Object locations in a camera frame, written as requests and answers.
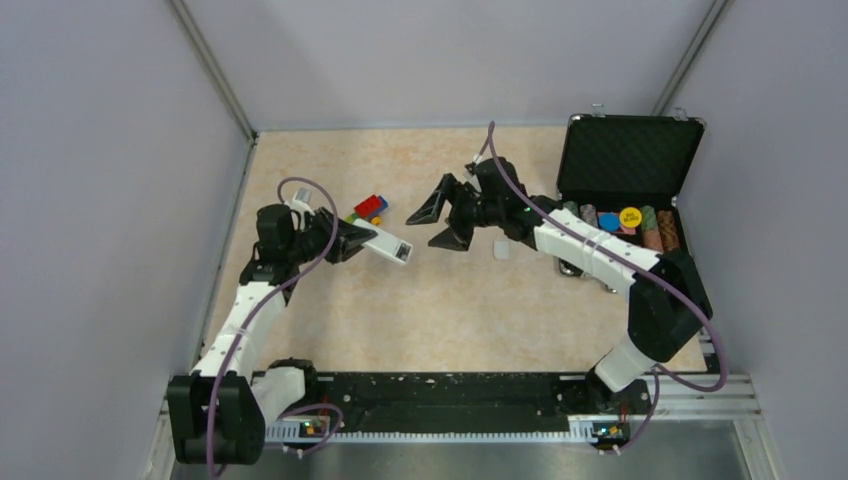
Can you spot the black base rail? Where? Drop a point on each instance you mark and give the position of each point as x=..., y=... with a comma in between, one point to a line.
x=468, y=402

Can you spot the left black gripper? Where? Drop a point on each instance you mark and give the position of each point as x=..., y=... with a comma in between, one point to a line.
x=348, y=240

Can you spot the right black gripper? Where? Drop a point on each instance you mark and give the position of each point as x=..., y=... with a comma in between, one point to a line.
x=429, y=214

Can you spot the colourful toy brick car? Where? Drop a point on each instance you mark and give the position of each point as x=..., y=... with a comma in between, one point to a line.
x=369, y=210

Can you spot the white remote control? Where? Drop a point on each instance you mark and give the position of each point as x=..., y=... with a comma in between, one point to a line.
x=386, y=244

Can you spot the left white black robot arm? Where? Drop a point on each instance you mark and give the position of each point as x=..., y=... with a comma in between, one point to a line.
x=220, y=410

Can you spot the yellow dealer button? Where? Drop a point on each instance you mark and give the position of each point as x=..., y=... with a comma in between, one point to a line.
x=630, y=218

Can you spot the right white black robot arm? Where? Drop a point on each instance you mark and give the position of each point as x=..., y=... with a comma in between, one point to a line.
x=667, y=302

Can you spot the blue round chip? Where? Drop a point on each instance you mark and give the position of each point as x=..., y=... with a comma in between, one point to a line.
x=609, y=221

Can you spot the black poker chip case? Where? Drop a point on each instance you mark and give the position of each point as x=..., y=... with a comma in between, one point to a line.
x=614, y=161

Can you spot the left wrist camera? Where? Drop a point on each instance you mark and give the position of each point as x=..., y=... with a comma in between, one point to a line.
x=300, y=202

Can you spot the white battery cover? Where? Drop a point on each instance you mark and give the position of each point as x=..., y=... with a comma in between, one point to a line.
x=501, y=249

